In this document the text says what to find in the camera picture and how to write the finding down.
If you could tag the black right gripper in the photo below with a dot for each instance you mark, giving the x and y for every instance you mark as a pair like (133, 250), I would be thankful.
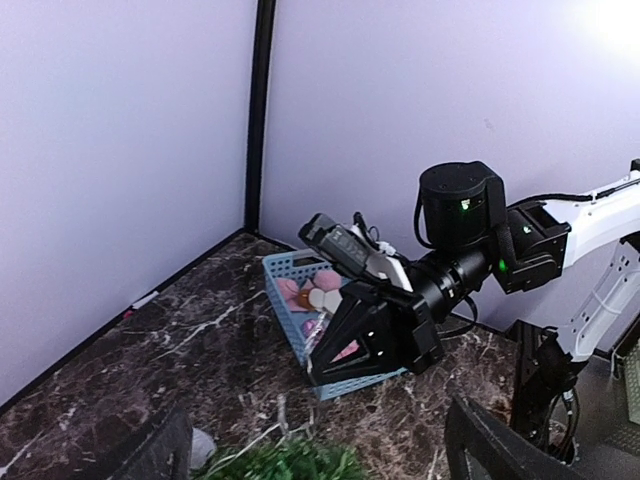
(472, 234)

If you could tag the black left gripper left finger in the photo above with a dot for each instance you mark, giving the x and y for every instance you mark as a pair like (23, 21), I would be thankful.
(159, 450)

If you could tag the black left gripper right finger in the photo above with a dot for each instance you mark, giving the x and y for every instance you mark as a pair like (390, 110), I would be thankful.
(480, 446)

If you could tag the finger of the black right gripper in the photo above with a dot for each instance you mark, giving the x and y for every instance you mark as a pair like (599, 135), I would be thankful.
(352, 368)

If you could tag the clear string light garland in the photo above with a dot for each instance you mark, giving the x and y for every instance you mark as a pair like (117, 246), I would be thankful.
(274, 419)

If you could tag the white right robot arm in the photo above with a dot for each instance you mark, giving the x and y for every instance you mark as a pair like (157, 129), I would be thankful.
(600, 278)

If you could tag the white tree pot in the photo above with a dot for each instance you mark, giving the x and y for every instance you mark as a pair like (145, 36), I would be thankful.
(203, 447)

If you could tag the small green christmas tree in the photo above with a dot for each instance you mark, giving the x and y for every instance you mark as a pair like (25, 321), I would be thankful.
(294, 459)

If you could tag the pink bow ornament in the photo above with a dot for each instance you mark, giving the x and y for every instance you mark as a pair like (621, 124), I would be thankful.
(295, 296)

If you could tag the blue plastic basket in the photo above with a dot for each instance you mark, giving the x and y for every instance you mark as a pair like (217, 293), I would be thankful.
(304, 328)

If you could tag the green storage crate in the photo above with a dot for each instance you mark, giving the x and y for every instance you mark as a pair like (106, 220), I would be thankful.
(631, 365)

